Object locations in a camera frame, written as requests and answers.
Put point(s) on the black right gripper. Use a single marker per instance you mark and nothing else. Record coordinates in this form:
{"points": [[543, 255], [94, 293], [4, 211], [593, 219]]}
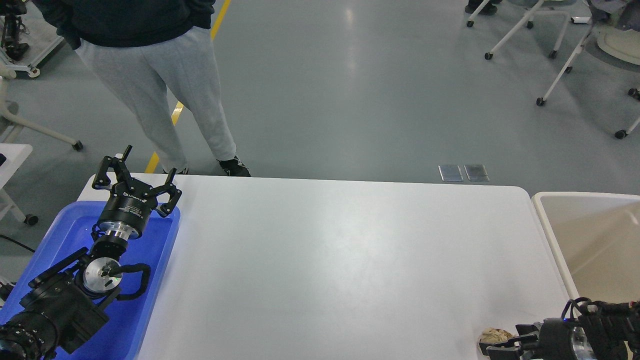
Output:
{"points": [[555, 339]]}

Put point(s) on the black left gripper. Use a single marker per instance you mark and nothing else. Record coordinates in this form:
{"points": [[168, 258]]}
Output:
{"points": [[124, 212]]}

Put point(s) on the brown paper ball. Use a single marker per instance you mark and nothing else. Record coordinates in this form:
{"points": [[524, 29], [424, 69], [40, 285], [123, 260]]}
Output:
{"points": [[491, 336]]}

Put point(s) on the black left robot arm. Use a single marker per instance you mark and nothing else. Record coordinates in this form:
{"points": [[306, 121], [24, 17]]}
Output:
{"points": [[66, 304]]}

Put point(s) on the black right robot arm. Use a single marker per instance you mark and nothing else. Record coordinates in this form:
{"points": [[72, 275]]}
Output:
{"points": [[585, 330]]}

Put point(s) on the beige plastic bin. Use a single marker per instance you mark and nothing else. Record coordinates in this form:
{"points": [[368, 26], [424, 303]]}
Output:
{"points": [[595, 241]]}

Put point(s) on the white side table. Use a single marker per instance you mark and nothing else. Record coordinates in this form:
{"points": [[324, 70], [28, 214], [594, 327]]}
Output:
{"points": [[14, 155]]}

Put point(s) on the person in grey trousers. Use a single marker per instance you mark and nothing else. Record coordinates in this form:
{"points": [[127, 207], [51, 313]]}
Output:
{"points": [[143, 49]]}

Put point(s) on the right metal floor plate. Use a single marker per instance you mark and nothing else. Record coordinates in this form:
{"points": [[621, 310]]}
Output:
{"points": [[476, 173]]}

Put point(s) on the metal floor plate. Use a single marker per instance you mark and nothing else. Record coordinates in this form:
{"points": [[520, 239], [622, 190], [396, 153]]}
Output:
{"points": [[450, 173], [476, 173]]}

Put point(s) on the white cart with equipment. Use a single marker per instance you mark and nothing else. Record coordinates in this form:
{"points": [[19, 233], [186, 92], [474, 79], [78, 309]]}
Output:
{"points": [[27, 39]]}

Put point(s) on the left metal floor plate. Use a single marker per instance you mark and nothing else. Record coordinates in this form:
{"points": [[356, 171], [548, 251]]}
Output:
{"points": [[450, 173]]}

